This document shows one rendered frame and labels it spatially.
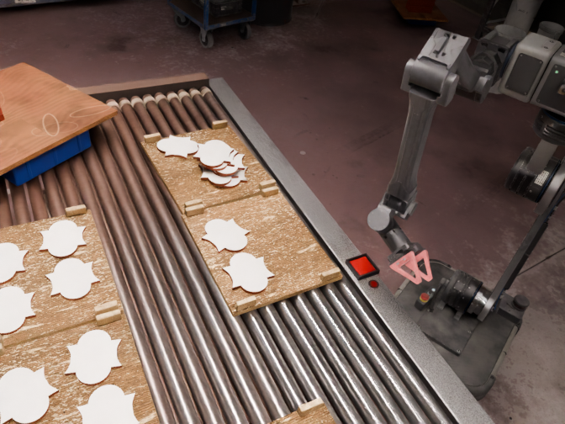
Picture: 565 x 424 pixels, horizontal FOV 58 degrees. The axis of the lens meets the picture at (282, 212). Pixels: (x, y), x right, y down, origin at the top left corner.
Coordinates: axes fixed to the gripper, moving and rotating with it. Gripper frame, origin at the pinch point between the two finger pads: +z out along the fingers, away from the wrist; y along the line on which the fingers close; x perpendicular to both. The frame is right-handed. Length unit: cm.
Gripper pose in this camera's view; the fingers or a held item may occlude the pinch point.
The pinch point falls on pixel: (423, 278)
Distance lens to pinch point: 137.8
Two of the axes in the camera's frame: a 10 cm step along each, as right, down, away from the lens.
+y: -5.3, -0.4, -8.5
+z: 5.0, 8.0, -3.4
